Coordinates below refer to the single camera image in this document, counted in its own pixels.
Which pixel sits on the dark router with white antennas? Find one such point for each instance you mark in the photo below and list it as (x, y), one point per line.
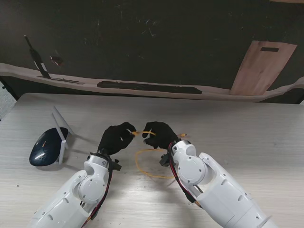
(45, 149)

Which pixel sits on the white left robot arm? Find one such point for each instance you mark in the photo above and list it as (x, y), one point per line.
(69, 197)

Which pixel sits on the flat grey metal strip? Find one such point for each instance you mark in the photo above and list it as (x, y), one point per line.
(61, 80)

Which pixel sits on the black stick tool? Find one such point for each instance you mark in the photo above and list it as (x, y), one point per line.
(36, 57)

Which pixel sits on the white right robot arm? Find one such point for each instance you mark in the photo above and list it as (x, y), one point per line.
(225, 190)

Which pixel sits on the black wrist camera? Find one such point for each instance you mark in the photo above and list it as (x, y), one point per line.
(164, 161)
(116, 166)

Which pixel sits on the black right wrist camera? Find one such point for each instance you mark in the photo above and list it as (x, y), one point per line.
(164, 161)

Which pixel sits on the small dark red object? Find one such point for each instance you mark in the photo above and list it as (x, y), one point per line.
(56, 60)

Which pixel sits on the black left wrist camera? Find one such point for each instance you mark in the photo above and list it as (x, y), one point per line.
(116, 166)

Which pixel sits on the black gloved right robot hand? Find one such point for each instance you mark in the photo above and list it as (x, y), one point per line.
(161, 135)

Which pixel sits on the light wooden board with slot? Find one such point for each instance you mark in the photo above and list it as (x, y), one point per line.
(263, 69)

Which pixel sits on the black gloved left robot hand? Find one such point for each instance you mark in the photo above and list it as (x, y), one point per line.
(111, 140)

